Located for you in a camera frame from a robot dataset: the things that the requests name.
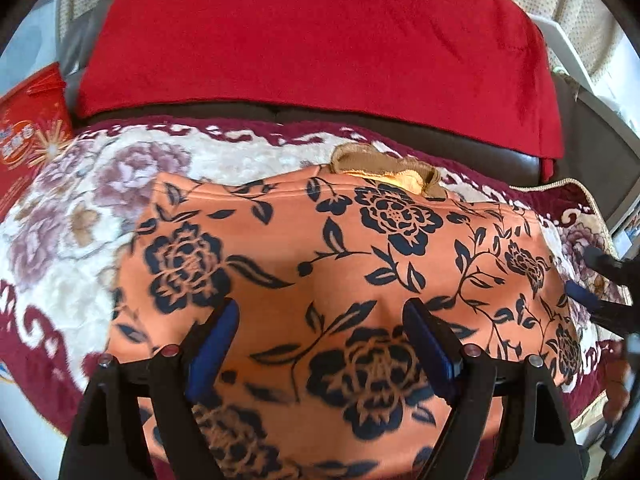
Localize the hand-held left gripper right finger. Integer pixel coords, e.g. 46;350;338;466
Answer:
402;297;581;480

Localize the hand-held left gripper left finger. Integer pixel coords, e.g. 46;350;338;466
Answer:
59;297;241;480

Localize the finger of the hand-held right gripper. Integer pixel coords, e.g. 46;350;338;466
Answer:
581;244;640;306
565;280;640;338

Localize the orange floral top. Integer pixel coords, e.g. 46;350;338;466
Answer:
107;142;586;480

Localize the person's right hand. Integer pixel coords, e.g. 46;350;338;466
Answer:
602;337;640;423

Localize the dark brown leather sofa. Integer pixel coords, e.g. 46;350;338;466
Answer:
60;35;626;226

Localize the maroon white floral blanket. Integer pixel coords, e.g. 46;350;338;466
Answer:
0;117;621;480

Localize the red snack box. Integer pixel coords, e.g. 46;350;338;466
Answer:
0;62;76;223

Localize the red fleece blanket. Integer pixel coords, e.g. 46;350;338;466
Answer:
75;0;563;183

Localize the white appliance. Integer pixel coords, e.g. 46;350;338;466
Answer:
0;5;63;96

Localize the white metal frame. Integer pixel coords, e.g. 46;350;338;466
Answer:
530;12;640;136

